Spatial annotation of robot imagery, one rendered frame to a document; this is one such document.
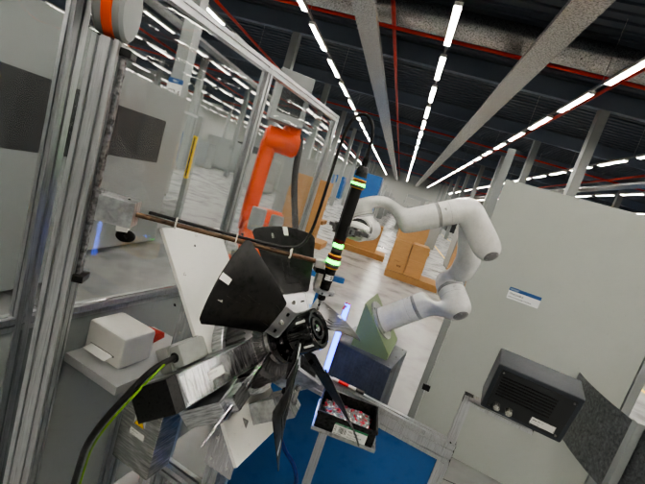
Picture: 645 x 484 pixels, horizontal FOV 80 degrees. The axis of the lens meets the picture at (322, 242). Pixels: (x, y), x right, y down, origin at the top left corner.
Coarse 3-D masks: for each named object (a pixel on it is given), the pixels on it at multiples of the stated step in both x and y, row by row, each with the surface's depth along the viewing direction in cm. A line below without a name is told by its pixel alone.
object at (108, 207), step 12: (96, 192) 100; (108, 192) 105; (96, 204) 101; (108, 204) 100; (120, 204) 100; (132, 204) 101; (96, 216) 100; (108, 216) 101; (120, 216) 101; (132, 216) 102
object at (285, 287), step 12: (264, 228) 123; (276, 228) 125; (288, 228) 127; (264, 240) 121; (276, 240) 123; (288, 240) 125; (300, 240) 127; (312, 240) 131; (264, 252) 120; (300, 252) 125; (312, 252) 128; (276, 264) 120; (288, 264) 121; (300, 264) 123; (312, 264) 125; (276, 276) 118; (288, 276) 119; (300, 276) 121; (288, 288) 118; (300, 288) 118
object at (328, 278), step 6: (366, 162) 113; (360, 168) 113; (366, 168) 113; (360, 174) 113; (366, 174) 113; (330, 270) 117; (324, 276) 118; (330, 276) 118; (324, 282) 118; (330, 282) 118; (324, 288) 118; (324, 300) 120
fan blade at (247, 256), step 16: (240, 256) 93; (256, 256) 97; (224, 272) 90; (240, 272) 93; (256, 272) 97; (224, 288) 90; (240, 288) 93; (256, 288) 97; (272, 288) 101; (208, 304) 88; (224, 304) 91; (240, 304) 95; (256, 304) 98; (272, 304) 102; (208, 320) 89; (224, 320) 92; (240, 320) 96; (256, 320) 100; (272, 320) 104
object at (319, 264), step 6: (318, 258) 118; (318, 264) 116; (324, 264) 117; (318, 270) 116; (324, 270) 117; (318, 276) 117; (318, 282) 118; (318, 288) 118; (330, 288) 123; (324, 294) 117; (330, 294) 118
